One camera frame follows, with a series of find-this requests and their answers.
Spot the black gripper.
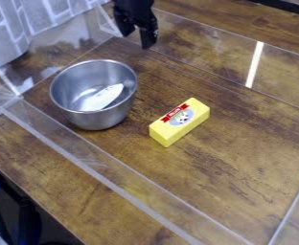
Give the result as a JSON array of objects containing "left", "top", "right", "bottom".
[{"left": 112, "top": 0, "right": 159, "bottom": 49}]

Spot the clear acrylic enclosure wall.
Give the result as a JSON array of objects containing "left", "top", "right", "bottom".
[{"left": 0, "top": 0, "right": 299, "bottom": 245}]

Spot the silver metal pot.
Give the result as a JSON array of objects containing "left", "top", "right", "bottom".
[{"left": 49, "top": 59, "right": 138, "bottom": 130}]

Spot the yellow butter block toy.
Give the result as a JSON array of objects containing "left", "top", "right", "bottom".
[{"left": 150, "top": 98, "right": 210, "bottom": 147}]

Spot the white brick pattern curtain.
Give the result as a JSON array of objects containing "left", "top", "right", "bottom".
[{"left": 0, "top": 0, "right": 110, "bottom": 66}]

